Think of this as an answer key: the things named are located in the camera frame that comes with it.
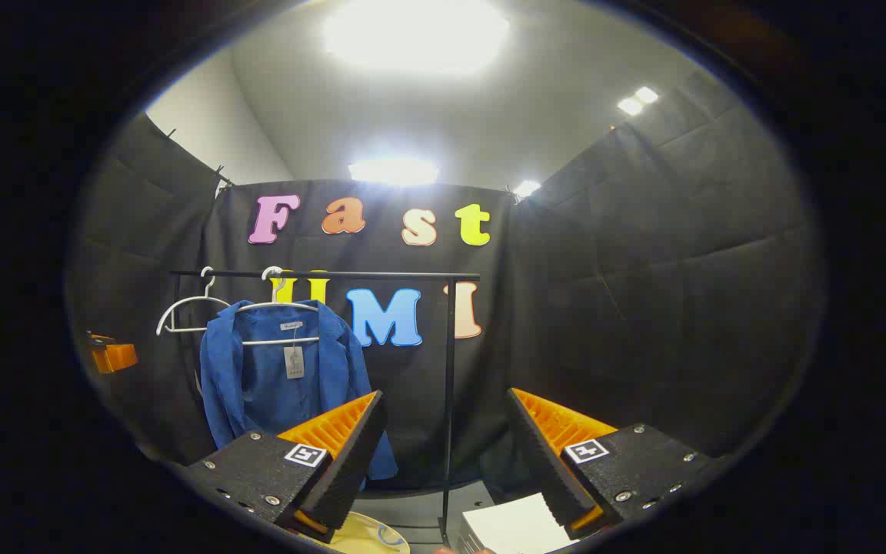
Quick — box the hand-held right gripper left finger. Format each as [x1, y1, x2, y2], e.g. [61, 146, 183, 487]
[184, 390, 390, 544]

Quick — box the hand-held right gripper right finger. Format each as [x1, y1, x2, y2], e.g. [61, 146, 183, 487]
[506, 387, 714, 541]

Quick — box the black backdrop cloth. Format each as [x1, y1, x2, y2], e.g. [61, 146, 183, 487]
[66, 69, 824, 493]

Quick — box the black clothes rack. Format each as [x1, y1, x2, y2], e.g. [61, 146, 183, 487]
[170, 268, 482, 543]

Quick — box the beige laundry hamper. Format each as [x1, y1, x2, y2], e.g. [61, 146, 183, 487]
[320, 512, 411, 554]

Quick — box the large ceiling light panel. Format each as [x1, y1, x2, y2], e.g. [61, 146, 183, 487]
[323, 0, 511, 75]

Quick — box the twin ceiling light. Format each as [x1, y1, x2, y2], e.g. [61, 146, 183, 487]
[616, 85, 660, 117]

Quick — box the blue corduroy jacket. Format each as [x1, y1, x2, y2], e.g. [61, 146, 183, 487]
[199, 300, 399, 482]

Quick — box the white clothes hanger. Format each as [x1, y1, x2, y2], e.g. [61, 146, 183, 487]
[156, 267, 233, 336]
[238, 266, 321, 346]

